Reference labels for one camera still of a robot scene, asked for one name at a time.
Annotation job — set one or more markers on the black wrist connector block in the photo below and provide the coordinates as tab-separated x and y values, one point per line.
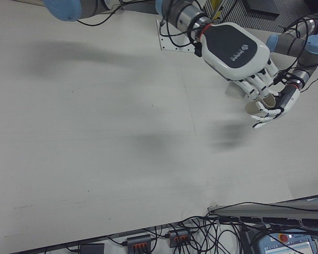
198	49
279	77

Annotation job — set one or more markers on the robot teach pendant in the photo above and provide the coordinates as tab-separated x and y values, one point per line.
289	242

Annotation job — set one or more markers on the black flat adapter box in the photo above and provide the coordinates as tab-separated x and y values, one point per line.
91	248

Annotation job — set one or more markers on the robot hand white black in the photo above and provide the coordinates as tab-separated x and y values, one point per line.
287	101
228	45

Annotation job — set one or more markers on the white paper cup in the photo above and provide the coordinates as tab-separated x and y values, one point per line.
251	107

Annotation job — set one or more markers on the black ribbed floor mat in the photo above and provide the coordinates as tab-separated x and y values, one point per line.
254	23

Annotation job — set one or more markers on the black usb hub red ports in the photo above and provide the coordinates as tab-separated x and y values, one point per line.
178	236
139	241

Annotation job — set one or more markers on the dark grey floor box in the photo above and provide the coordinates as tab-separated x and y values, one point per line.
262	6

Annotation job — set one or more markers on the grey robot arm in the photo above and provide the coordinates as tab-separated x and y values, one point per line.
291	43
180	13

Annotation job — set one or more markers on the white metal mount base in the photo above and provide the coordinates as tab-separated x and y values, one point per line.
165	40

